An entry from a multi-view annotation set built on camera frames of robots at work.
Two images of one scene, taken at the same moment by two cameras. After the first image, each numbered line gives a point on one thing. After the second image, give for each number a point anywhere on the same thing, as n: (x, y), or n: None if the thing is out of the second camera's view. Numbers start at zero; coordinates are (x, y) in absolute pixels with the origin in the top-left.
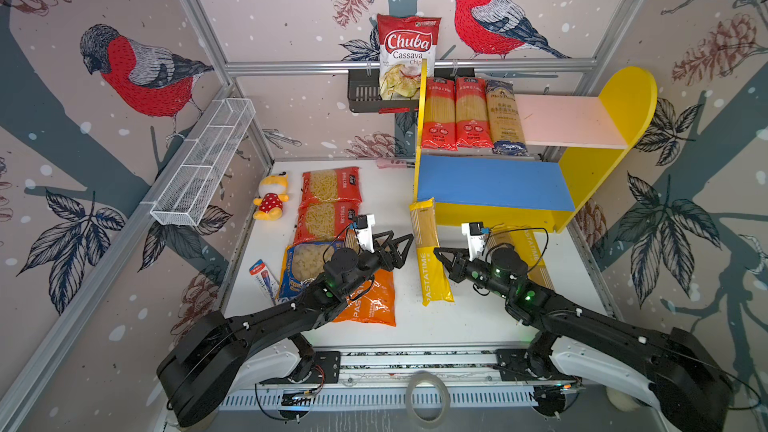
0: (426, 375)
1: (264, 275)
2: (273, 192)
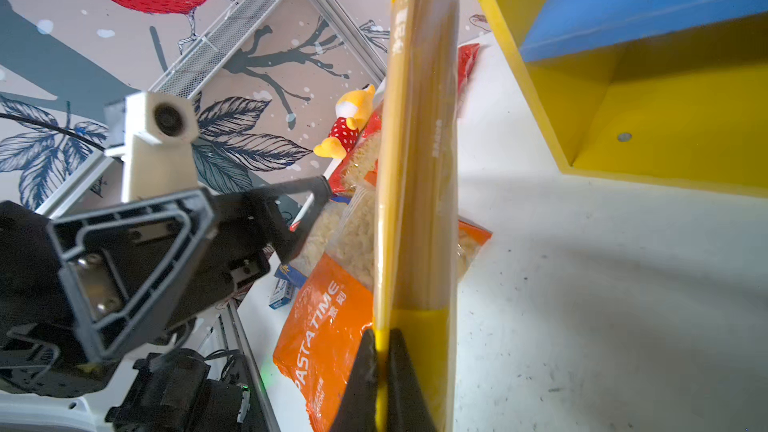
0: None
1: (282, 293)
2: (351, 113)
